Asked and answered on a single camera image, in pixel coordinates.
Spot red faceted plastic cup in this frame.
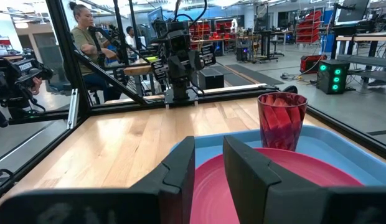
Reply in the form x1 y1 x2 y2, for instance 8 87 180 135
257 91 308 152

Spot person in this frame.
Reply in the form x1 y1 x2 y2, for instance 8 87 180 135
125 26 138 48
67 1 123 102

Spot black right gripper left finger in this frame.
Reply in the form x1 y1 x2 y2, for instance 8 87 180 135
0 136 197 224

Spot blue plastic tray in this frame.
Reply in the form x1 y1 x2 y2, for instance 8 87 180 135
170 124 386 187

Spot wooden top workbench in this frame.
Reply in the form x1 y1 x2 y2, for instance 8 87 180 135
331 30 386 85

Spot black computer green lights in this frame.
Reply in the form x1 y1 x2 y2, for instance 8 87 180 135
316 59 351 95

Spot black mounted monitor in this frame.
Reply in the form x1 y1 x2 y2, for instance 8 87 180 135
335 0 370 25

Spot red tool case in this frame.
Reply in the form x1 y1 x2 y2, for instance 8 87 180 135
299 54 328 75

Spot person's hand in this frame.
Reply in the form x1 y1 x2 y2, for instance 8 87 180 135
30 77 44 96

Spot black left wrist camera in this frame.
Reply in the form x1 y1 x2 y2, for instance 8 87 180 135
167 29 191 54

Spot red bin shelf rack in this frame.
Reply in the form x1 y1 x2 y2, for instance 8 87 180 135
295 10 324 45

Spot black aluminium table frame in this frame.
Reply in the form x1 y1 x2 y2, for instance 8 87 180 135
0 0 386 202

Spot silver frame bracket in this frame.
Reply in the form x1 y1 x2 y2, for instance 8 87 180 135
66 88 80 130

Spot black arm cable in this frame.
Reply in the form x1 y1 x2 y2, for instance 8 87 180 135
173 0 209 23

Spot black floor mat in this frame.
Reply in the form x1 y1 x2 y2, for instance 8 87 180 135
225 63 285 86

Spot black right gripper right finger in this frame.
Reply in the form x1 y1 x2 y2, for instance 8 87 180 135
222 134 386 224

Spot black box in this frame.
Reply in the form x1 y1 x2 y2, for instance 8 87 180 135
198 67 225 91

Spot pink round plate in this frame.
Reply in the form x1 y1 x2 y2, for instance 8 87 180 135
189 147 365 224

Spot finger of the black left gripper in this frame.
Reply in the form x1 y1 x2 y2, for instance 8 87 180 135
170 56 184 83
182 53 197 81

